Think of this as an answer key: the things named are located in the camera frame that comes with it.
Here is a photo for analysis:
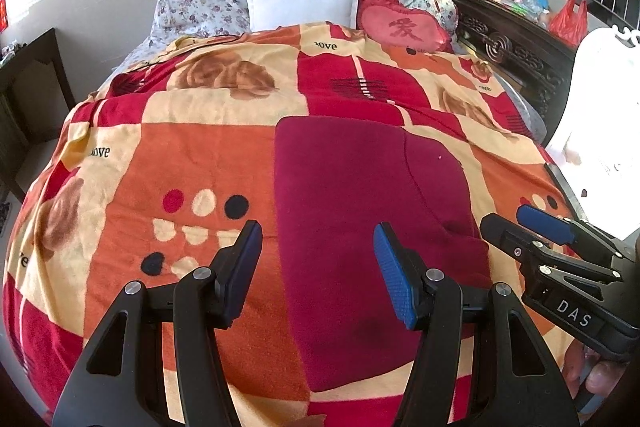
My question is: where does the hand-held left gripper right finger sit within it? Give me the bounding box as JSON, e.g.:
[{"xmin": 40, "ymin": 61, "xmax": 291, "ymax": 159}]
[{"xmin": 372, "ymin": 222, "xmax": 581, "ymax": 427}]

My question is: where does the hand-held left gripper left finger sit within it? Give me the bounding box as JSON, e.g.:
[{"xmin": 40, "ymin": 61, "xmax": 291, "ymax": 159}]
[{"xmin": 51, "ymin": 220, "xmax": 264, "ymax": 427}]

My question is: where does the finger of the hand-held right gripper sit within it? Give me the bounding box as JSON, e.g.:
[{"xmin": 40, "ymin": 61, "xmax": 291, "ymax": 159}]
[
  {"xmin": 516, "ymin": 204, "xmax": 626, "ymax": 259},
  {"xmin": 479, "ymin": 213, "xmax": 624, "ymax": 304}
]

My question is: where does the maroon fleece garment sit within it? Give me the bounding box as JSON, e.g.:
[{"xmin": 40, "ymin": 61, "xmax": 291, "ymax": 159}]
[{"xmin": 274, "ymin": 116, "xmax": 494, "ymax": 394}]

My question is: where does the person's right hand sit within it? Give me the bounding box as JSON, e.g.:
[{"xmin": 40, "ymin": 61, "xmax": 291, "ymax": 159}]
[{"xmin": 562, "ymin": 339, "xmax": 632, "ymax": 414}]

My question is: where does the white plastic chair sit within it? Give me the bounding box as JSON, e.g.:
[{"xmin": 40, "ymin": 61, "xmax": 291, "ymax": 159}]
[{"xmin": 544, "ymin": 26, "xmax": 640, "ymax": 244}]

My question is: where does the red orange checked blanket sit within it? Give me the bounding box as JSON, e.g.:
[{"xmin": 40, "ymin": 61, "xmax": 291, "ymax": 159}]
[{"xmin": 2, "ymin": 22, "xmax": 592, "ymax": 427}]

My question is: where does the dark carved wooden cabinet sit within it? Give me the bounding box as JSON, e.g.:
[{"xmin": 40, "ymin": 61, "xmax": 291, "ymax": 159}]
[{"xmin": 442, "ymin": 0, "xmax": 582, "ymax": 135}]

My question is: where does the red plastic bag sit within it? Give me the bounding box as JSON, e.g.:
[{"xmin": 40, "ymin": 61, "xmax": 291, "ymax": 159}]
[{"xmin": 548, "ymin": 0, "xmax": 591, "ymax": 48}]

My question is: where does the floral bed sheet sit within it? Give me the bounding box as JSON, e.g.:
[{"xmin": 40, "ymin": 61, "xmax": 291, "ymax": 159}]
[{"xmin": 111, "ymin": 34, "xmax": 168, "ymax": 75}]

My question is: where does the red heart cushion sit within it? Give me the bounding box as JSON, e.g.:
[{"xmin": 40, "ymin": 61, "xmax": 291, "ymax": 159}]
[{"xmin": 357, "ymin": 0, "xmax": 454, "ymax": 56}]

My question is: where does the dark wooden side table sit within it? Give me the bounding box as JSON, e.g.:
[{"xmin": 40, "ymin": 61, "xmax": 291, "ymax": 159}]
[{"xmin": 0, "ymin": 27, "xmax": 77, "ymax": 210}]

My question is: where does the white pillow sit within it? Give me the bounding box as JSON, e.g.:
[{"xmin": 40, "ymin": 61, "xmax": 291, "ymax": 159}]
[{"xmin": 245, "ymin": 0, "xmax": 360, "ymax": 32}]

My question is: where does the floral pillow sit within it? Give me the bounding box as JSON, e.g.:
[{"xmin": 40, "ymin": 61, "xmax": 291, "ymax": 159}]
[{"xmin": 151, "ymin": 0, "xmax": 252, "ymax": 40}]

